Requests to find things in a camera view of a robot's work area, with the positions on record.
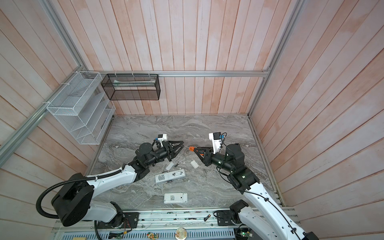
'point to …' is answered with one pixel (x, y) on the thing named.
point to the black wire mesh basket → (132, 86)
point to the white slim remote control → (170, 175)
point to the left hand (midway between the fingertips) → (184, 146)
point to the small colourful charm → (152, 236)
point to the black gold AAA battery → (206, 218)
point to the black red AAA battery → (169, 181)
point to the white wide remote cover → (194, 164)
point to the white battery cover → (170, 166)
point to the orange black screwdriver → (190, 148)
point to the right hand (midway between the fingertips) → (195, 150)
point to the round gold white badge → (181, 233)
